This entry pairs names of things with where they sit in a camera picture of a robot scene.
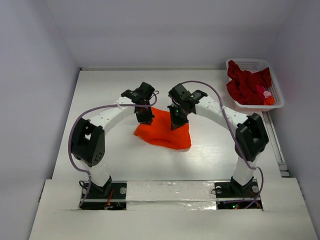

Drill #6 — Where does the orange t shirt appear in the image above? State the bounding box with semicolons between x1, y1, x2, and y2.
134;107;192;150

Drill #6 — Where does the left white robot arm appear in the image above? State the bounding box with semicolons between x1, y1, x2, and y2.
68;82;156;198

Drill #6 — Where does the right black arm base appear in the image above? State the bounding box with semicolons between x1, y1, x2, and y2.
210;179;263;210

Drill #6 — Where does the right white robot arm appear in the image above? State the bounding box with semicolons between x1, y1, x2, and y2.
168;83;269;196

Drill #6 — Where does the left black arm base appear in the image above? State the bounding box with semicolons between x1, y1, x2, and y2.
80;181;127;211

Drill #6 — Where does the dark red t shirt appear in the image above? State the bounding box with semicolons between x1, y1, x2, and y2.
226;60;272;105

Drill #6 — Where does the white plastic basket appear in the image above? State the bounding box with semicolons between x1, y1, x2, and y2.
225;58;284;112

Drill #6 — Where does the pink cloth in basket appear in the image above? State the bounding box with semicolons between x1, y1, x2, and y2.
255;84;272;99

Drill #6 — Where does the small orange cloth in basket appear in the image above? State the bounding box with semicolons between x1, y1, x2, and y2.
263;96;275;106

